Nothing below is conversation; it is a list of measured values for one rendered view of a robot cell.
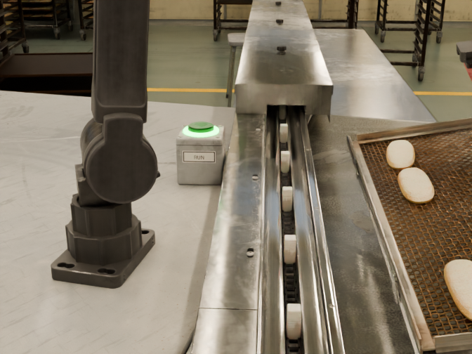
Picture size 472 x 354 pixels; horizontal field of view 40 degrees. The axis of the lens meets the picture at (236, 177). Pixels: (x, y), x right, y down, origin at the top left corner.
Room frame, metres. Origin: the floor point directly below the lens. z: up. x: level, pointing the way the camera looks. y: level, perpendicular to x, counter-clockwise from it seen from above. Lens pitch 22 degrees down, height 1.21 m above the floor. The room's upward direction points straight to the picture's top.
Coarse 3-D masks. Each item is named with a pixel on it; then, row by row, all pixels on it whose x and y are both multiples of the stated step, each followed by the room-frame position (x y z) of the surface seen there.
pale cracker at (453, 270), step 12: (456, 264) 0.53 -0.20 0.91; (468, 264) 0.52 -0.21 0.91; (444, 276) 0.52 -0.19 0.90; (456, 276) 0.50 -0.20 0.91; (468, 276) 0.50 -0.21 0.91; (456, 288) 0.49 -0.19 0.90; (468, 288) 0.48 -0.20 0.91; (456, 300) 0.47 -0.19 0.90; (468, 300) 0.46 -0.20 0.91; (468, 312) 0.45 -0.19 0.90
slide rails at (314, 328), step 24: (288, 120) 1.16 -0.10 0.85; (264, 216) 0.74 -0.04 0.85; (264, 240) 0.68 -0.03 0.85; (312, 240) 0.68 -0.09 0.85; (264, 264) 0.62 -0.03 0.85; (312, 264) 0.62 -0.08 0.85; (264, 288) 0.57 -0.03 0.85; (312, 288) 0.57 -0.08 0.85; (264, 312) 0.53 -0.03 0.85; (312, 312) 0.53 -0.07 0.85; (264, 336) 0.49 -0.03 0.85; (312, 336) 0.49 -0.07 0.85
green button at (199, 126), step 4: (192, 124) 0.95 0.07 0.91; (196, 124) 0.95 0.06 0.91; (200, 124) 0.95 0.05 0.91; (204, 124) 0.95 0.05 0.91; (208, 124) 0.95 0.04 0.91; (212, 124) 0.95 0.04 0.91; (188, 128) 0.94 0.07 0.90; (192, 128) 0.94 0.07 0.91; (196, 128) 0.94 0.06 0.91; (200, 128) 0.94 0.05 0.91; (204, 128) 0.94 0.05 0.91; (208, 128) 0.94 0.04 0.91; (212, 128) 0.94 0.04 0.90; (196, 132) 0.93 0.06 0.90; (200, 132) 0.93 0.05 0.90; (204, 132) 0.93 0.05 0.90
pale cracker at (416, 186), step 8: (408, 168) 0.77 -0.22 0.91; (416, 168) 0.76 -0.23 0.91; (400, 176) 0.75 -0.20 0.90; (408, 176) 0.74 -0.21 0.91; (416, 176) 0.73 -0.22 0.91; (424, 176) 0.73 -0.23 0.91; (400, 184) 0.73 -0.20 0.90; (408, 184) 0.72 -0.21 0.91; (416, 184) 0.71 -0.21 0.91; (424, 184) 0.71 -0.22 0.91; (408, 192) 0.70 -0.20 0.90; (416, 192) 0.69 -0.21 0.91; (424, 192) 0.69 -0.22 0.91; (432, 192) 0.69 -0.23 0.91; (416, 200) 0.68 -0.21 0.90; (424, 200) 0.68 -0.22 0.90
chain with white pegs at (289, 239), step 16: (288, 160) 0.92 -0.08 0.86; (288, 176) 0.90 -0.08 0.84; (288, 192) 0.78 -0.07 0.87; (288, 208) 0.78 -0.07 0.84; (288, 224) 0.74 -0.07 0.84; (288, 240) 0.64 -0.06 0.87; (288, 256) 0.64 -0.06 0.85; (288, 272) 0.63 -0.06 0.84; (288, 288) 0.59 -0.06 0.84; (288, 304) 0.51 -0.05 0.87; (288, 320) 0.50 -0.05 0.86; (288, 336) 0.50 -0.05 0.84; (288, 352) 0.48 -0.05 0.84
